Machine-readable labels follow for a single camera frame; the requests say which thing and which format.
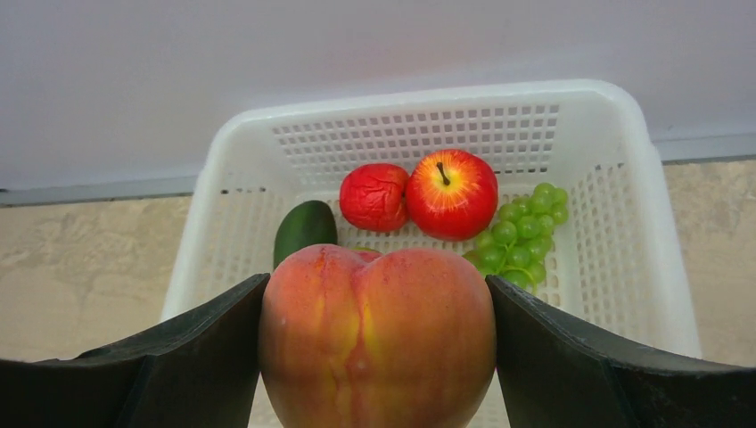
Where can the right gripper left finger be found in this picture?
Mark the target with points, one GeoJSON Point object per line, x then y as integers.
{"type": "Point", "coordinates": [197, 369]}

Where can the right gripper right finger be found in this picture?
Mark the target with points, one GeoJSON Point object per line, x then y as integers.
{"type": "Point", "coordinates": [557, 370]}

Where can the fake peach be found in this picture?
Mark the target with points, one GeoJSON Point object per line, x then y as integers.
{"type": "Point", "coordinates": [404, 340]}

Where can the green fake grapes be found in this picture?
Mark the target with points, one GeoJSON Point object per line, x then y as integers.
{"type": "Point", "coordinates": [515, 246]}

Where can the dark green fake avocado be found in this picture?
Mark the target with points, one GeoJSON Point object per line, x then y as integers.
{"type": "Point", "coordinates": [310, 222]}

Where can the red fake apple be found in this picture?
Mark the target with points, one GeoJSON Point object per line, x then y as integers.
{"type": "Point", "coordinates": [452, 195]}

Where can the small red fake fruit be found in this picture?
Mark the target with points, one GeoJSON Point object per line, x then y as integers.
{"type": "Point", "coordinates": [372, 197]}

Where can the white perforated plastic basket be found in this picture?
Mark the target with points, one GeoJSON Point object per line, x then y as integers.
{"type": "Point", "coordinates": [558, 181]}

